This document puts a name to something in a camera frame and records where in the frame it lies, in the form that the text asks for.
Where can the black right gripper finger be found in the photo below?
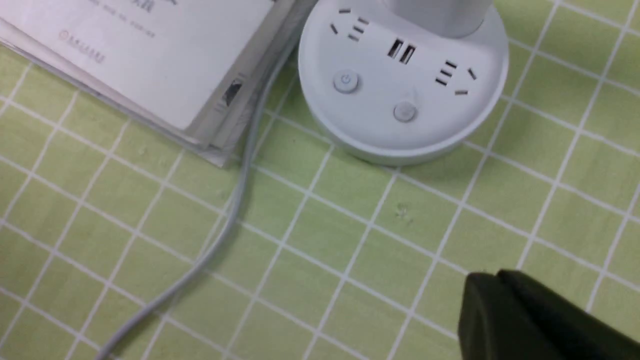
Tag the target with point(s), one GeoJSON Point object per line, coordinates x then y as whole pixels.
{"type": "Point", "coordinates": [510, 315]}

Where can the white desk lamp with base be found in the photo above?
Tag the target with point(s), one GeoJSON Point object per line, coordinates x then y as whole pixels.
{"type": "Point", "coordinates": [400, 82]}

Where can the bottom thin white book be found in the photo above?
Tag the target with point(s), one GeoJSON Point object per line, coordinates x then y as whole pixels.
{"type": "Point", "coordinates": [227, 152]}

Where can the middle white book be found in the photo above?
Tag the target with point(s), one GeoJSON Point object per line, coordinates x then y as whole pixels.
{"type": "Point", "coordinates": [240, 95]}

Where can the top self-driving textbook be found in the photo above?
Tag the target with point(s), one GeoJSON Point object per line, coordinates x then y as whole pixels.
{"type": "Point", "coordinates": [150, 55]}

